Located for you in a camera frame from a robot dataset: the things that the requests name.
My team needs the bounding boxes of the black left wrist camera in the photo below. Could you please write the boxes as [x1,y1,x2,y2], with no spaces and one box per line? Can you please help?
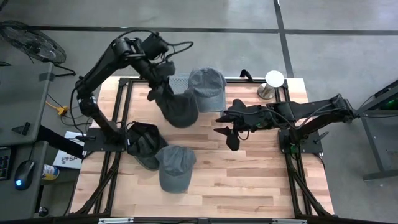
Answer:
[157,60,177,78]

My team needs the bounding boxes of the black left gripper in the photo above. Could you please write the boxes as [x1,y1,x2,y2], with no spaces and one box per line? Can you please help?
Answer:
[146,73,175,102]

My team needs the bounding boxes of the white printed cardboard box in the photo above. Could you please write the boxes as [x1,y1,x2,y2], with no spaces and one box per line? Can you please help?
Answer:
[52,130,85,170]

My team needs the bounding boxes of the black desk beam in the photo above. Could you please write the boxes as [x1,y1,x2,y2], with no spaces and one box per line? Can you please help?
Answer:
[37,124,85,160]

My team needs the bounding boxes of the black computer mouse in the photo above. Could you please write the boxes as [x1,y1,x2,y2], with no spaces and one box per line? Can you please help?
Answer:
[14,159,36,191]

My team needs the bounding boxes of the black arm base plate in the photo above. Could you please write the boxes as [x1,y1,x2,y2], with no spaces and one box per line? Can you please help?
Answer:
[278,129,330,156]
[83,127,127,153]

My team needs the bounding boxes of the grey desk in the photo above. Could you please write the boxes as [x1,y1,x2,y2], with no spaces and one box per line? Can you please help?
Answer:
[0,141,50,222]
[0,62,54,147]

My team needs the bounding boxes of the white disc metal pedestal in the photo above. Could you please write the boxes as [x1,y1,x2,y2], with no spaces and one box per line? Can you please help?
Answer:
[257,70,285,100]

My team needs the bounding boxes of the white yellow can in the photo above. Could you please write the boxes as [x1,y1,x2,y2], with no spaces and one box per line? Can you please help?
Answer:
[41,164,60,181]

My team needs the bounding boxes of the yellow power plug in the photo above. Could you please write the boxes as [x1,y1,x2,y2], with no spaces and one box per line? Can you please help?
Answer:
[45,100,70,118]

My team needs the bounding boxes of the black baseball cap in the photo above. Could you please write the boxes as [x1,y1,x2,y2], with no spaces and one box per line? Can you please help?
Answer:
[126,121,169,172]

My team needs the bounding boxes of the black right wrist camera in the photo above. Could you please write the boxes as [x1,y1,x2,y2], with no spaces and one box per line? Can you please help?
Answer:
[231,98,250,110]

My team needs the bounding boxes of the black wedge bracket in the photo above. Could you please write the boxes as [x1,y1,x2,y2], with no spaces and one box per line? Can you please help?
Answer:
[11,121,32,136]

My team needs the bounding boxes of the dark charcoal baseball cap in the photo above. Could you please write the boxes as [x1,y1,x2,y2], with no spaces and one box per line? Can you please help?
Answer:
[154,83,200,129]

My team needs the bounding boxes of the grey baseball cap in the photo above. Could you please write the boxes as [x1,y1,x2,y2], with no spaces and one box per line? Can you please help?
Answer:
[154,144,197,194]
[188,67,228,113]

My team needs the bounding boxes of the black aluminium rig frame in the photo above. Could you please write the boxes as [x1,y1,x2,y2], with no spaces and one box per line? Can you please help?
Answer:
[70,76,335,224]

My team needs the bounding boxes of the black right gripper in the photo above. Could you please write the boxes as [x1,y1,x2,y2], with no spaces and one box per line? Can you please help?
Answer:
[213,105,277,152]

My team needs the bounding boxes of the black keyboard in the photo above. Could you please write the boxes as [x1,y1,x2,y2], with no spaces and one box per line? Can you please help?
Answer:
[0,147,12,182]

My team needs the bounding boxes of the grey metal desk frame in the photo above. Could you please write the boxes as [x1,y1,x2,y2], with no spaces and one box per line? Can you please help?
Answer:
[356,79,398,182]

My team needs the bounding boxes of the black clip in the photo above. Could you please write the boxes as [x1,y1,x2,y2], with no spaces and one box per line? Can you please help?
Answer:
[239,68,254,82]

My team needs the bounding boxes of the black floor fan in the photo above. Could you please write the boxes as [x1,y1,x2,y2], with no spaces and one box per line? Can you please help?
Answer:
[0,20,77,78]

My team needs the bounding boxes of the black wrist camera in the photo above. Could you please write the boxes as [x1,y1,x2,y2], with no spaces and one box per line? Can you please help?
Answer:
[157,60,177,78]
[231,98,250,110]

